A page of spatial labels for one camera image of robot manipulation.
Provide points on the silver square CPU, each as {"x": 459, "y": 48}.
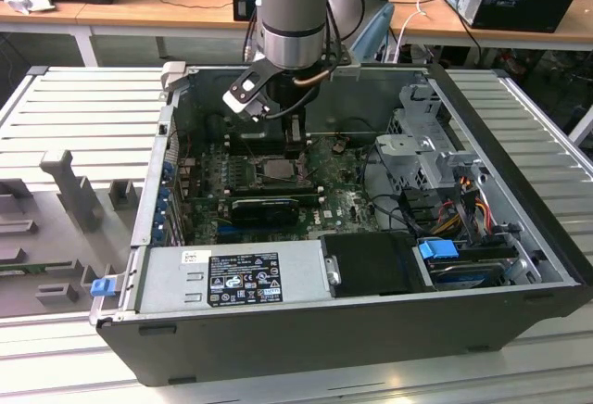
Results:
{"x": 278, "y": 170}

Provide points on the black RAM slot bank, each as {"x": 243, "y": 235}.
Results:
{"x": 250, "y": 144}
{"x": 273, "y": 189}

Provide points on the CPU socket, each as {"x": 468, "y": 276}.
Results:
{"x": 257, "y": 177}

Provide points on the black graphics card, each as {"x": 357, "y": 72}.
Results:
{"x": 264, "y": 213}

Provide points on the silver metal drive cage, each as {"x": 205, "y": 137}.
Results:
{"x": 403, "y": 154}

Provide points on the wooden desk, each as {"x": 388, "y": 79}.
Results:
{"x": 185, "y": 19}

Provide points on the green motherboard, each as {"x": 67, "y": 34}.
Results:
{"x": 343, "y": 218}

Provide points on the blue card retention bar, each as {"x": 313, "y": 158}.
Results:
{"x": 164, "y": 205}

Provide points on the black plastic air shroud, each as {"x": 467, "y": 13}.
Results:
{"x": 370, "y": 265}

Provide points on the blue disk carrier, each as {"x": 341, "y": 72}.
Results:
{"x": 437, "y": 256}

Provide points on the grey power supply unit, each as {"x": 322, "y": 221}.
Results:
{"x": 162, "y": 283}

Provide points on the hard disk drive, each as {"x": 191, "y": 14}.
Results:
{"x": 468, "y": 276}

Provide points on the black open PC case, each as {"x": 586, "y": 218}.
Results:
{"x": 324, "y": 344}

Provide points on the blue case latch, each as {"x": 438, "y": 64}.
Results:
{"x": 103, "y": 287}

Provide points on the green RAM stick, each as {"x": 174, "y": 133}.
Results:
{"x": 16, "y": 271}

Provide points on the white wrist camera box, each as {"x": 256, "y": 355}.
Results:
{"x": 236, "y": 100}

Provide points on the white table frame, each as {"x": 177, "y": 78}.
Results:
{"x": 584, "y": 126}

